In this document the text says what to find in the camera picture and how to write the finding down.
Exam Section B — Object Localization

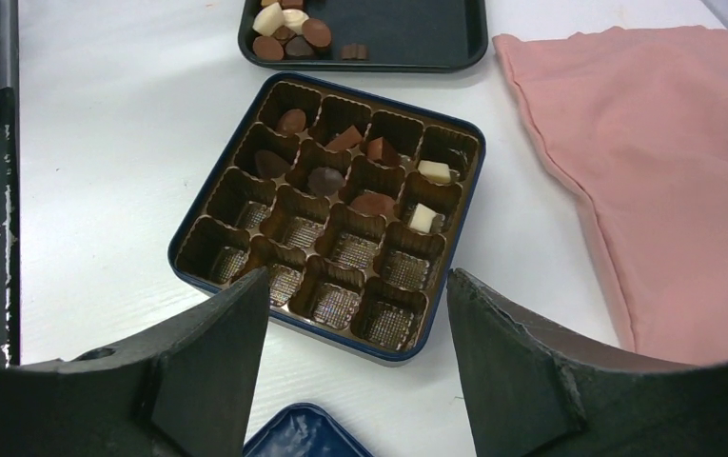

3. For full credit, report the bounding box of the black chocolate tray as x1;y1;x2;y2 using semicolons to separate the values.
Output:
238;0;489;73

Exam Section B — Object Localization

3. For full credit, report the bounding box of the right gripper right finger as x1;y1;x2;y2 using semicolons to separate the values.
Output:
447;268;728;456

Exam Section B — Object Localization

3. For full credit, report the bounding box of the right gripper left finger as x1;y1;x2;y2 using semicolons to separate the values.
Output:
0;268;269;456

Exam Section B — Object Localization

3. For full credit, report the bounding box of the white round chocolate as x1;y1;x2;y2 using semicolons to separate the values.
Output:
283;9;309;35

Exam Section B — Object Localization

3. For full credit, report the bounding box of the blue chocolate box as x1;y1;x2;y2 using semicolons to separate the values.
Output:
167;72;486;366

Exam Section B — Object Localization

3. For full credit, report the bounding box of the dark textured chocolate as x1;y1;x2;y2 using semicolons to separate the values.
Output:
284;35;317;60

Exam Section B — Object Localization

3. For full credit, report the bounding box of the brown oval chocolate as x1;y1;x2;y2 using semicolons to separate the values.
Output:
252;35;285;62

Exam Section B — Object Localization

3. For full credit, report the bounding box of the small brown square chocolate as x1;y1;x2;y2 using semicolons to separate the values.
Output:
340;43;369;62

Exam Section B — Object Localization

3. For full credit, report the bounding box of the round milk chocolate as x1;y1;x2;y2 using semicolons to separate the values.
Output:
301;18;332;52

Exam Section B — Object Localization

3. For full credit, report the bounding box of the white triangular chocolate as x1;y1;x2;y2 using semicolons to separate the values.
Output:
252;1;285;36

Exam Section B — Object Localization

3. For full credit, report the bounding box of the blue box lid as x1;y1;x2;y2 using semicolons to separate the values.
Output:
243;403;373;457

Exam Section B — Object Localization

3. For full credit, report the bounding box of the pink cloth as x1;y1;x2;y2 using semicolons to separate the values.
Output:
494;26;728;366

